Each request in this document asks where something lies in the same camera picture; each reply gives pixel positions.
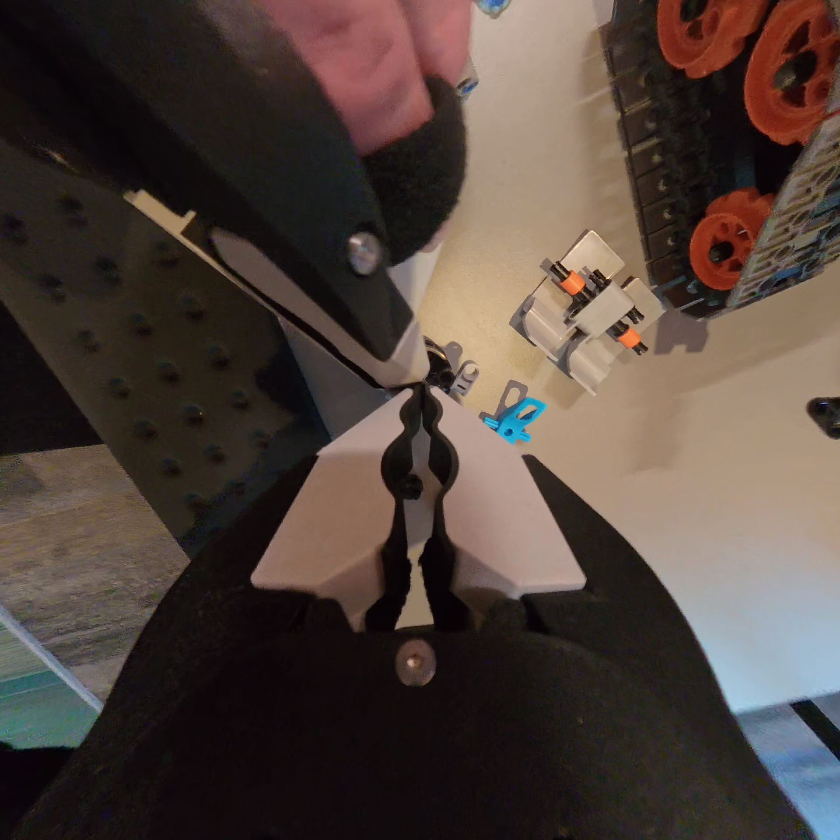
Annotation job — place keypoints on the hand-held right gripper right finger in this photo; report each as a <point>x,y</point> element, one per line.
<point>505,525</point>

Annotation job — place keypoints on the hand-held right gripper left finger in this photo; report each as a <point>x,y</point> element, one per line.
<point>334,525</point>

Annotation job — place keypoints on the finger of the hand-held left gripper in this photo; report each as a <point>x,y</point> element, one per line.
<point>400,371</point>
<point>334,380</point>

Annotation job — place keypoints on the black toy wheel hub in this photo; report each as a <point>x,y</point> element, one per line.
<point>441,364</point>

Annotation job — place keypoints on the grey toy connector piece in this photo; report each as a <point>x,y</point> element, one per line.
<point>467,374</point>

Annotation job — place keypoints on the person's left hand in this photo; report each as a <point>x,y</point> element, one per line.
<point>367,59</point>

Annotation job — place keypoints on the small black round piece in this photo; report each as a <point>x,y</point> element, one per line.
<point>410,485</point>

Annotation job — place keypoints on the blue plastic separator tool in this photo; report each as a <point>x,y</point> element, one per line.
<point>518,420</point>

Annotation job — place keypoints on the dark dimpled mat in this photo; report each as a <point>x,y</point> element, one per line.
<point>151,341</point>

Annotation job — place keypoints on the grey block assembly orange pins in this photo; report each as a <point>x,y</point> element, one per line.
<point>590,308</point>

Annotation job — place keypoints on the black toy piece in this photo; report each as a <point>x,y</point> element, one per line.
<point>825,415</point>

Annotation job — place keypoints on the grey orange tracked toy robot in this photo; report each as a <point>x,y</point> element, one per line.
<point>669,164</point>

